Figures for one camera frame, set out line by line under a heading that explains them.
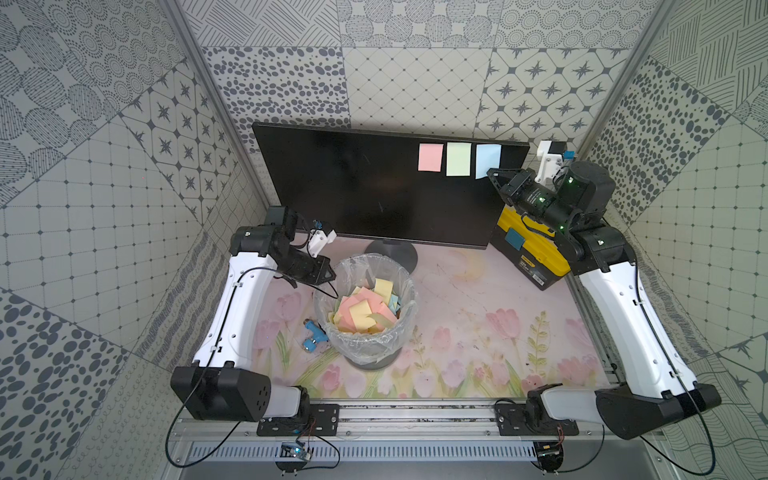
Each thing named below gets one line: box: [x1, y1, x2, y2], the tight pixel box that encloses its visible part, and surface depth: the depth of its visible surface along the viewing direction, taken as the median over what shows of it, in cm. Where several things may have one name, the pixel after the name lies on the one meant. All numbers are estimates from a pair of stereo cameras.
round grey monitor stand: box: [364, 239, 418, 275], surface depth 109 cm
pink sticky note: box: [418, 143, 444, 172], surface depth 66 cm
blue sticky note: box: [475, 144, 502, 179], surface depth 64 cm
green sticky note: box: [446, 142, 472, 176], surface depth 65 cm
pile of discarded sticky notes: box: [328, 278, 401, 334], surface depth 76 cm
